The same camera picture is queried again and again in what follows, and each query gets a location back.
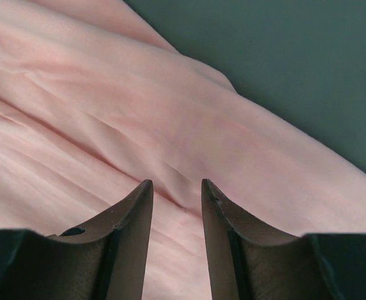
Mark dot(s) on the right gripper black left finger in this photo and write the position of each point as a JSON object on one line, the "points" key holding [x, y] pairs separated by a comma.
{"points": [[102, 258]]}

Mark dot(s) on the salmon pink t shirt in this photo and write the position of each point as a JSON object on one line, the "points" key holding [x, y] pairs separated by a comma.
{"points": [[93, 101]]}

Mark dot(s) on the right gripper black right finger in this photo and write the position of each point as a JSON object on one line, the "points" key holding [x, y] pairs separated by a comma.
{"points": [[250, 259]]}

